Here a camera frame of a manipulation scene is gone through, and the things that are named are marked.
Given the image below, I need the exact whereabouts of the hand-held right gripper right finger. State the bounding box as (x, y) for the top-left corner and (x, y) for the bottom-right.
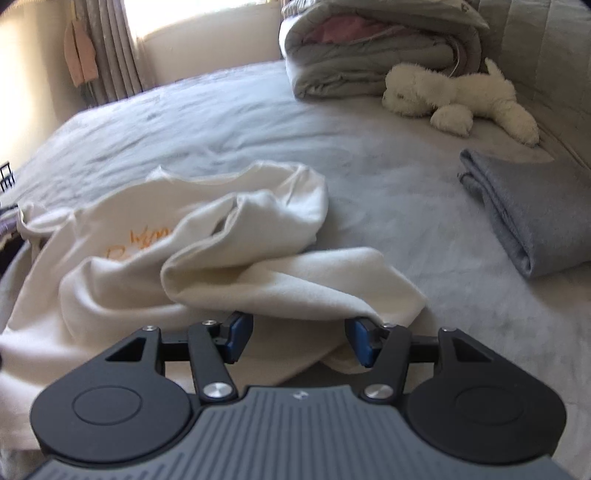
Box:
(344, 316), (490, 402)

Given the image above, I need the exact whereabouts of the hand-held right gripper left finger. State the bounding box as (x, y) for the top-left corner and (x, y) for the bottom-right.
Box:
(106, 311), (254, 402)

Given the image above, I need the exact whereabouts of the white long-sleeve shirt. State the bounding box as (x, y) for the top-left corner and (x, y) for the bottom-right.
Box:
(0, 159), (428, 457)

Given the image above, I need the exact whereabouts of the bed with grey sheet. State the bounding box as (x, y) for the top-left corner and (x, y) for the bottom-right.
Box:
(0, 60), (591, 480)

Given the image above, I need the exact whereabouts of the folded grey garment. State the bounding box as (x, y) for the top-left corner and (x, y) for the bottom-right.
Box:
(458, 148), (591, 278)

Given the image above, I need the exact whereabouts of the white plush dog toy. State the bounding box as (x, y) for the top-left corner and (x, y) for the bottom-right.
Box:
(381, 58), (541, 147)

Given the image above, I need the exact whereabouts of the folded grey quilt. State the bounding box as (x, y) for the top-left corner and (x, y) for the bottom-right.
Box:
(279, 9), (485, 100)

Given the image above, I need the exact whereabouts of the grey star-print curtain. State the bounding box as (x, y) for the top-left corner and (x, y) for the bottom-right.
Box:
(74, 0), (144, 104)

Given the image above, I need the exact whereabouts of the window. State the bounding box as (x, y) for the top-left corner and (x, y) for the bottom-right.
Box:
(122, 0), (284, 43)

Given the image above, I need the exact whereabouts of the pink hanging jacket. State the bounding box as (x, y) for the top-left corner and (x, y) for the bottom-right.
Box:
(64, 18), (99, 88)

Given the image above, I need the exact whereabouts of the grey quilted headboard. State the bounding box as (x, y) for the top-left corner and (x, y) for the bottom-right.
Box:
(478, 0), (591, 167)

